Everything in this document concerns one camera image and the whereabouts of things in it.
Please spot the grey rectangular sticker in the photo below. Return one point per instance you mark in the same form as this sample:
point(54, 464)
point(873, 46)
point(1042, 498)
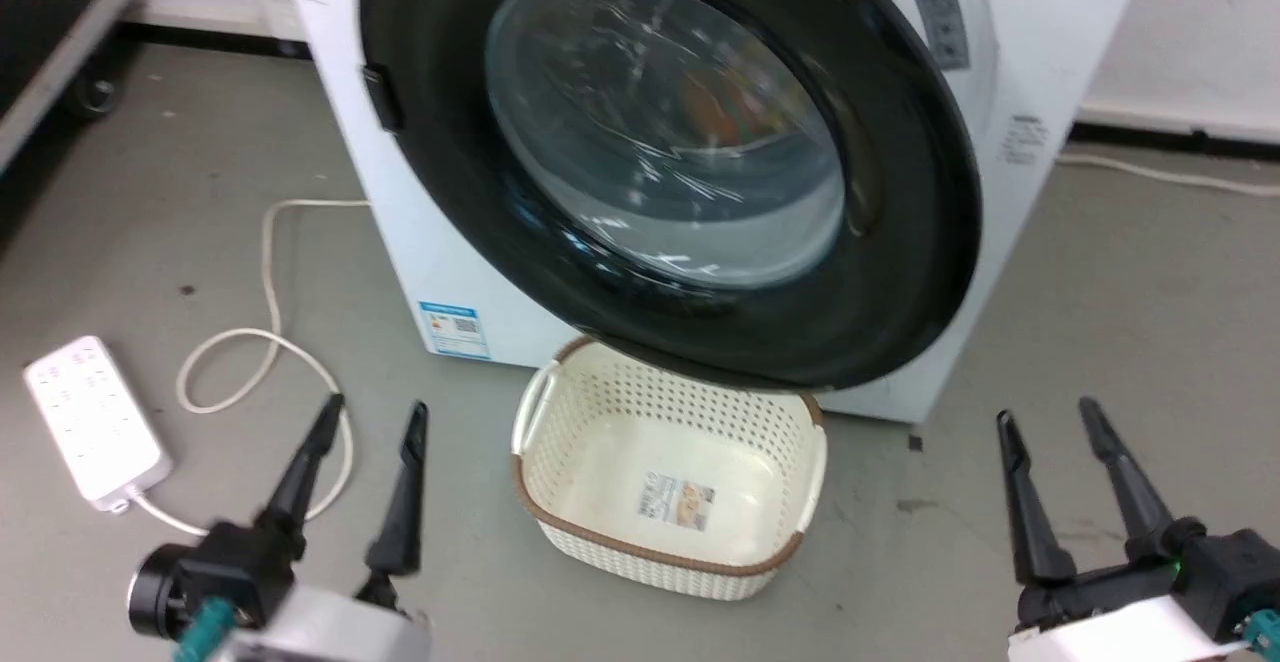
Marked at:
point(941, 22)

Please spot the printed label inside basket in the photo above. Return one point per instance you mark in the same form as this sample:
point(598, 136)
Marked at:
point(678, 504)

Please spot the black grey-edged cart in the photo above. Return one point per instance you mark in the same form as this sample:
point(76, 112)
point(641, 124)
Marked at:
point(40, 32)

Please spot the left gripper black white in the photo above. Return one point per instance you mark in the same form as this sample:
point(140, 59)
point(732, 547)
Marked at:
point(240, 572)

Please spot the white power strip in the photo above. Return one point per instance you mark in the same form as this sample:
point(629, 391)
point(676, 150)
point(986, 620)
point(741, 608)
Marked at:
point(92, 420)

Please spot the white perforated laundry basket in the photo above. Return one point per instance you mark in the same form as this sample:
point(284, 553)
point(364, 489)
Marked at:
point(640, 442)

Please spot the black round glass washer door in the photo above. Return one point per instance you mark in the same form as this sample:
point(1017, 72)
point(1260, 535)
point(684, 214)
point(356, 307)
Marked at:
point(900, 272)

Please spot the white front-load washing machine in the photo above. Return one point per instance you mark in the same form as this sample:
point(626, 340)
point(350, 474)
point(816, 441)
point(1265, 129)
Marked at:
point(1050, 22)

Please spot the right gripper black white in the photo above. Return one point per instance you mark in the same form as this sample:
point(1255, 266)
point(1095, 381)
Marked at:
point(1190, 592)

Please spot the black caster wheel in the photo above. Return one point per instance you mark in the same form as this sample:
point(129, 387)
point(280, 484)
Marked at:
point(93, 94)

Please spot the white text label sticker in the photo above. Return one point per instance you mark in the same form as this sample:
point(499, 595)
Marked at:
point(1024, 140)

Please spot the blue energy label sticker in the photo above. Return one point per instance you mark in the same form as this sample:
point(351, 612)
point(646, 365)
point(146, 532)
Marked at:
point(455, 329)

